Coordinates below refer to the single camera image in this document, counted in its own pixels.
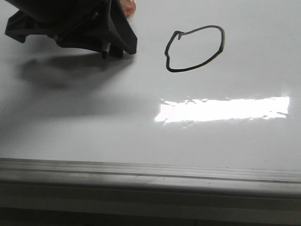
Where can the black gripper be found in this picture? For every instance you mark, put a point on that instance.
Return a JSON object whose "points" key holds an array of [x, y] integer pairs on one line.
{"points": [[57, 18]]}

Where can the white whiteboard marker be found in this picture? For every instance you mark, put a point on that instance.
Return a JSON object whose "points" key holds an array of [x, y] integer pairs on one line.
{"points": [[105, 49]]}

